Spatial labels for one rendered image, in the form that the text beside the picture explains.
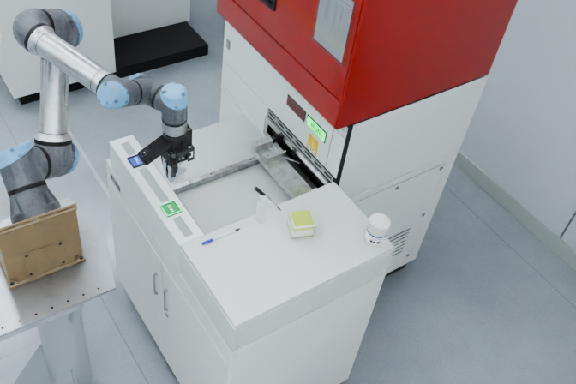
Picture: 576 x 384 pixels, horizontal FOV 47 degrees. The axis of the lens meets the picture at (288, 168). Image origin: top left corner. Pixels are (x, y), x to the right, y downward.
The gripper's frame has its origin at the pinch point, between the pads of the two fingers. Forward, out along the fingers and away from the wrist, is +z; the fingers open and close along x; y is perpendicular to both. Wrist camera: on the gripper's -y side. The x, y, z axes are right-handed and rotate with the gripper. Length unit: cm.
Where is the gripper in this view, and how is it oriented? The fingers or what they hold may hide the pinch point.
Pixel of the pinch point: (168, 179)
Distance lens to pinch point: 215.9
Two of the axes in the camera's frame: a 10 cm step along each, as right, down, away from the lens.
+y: 8.2, -3.2, 4.7
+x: -5.5, -6.2, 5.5
